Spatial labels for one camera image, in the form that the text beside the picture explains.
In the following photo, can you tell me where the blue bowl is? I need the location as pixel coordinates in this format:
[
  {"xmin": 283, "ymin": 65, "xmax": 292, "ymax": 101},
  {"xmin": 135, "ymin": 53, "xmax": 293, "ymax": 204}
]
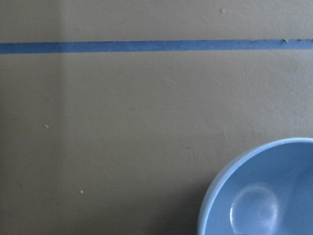
[{"xmin": 197, "ymin": 138, "xmax": 313, "ymax": 235}]

